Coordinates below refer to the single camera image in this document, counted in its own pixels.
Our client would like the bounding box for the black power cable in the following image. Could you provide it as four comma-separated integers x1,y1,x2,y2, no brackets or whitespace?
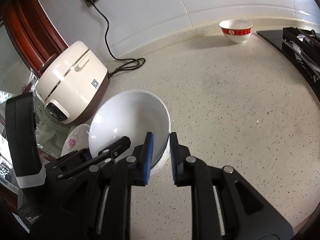
86,0,146,77

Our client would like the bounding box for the red wooden cabinet frame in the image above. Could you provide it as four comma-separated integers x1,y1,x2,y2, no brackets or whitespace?
4,0,68,77

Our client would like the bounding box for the large floral white plate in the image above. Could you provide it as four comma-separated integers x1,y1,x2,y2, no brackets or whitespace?
61,124,90,156

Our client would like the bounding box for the red banded white bowl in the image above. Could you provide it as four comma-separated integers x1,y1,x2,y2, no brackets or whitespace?
219,20,253,43

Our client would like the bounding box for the black gas stove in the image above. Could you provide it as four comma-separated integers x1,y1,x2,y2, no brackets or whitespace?
257,27,320,98

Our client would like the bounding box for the cream rice cooker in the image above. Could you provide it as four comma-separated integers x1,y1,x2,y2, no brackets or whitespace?
35,41,110,124

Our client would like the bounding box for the white floral bowl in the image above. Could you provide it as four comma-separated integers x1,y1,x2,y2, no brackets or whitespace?
88,89,171,174

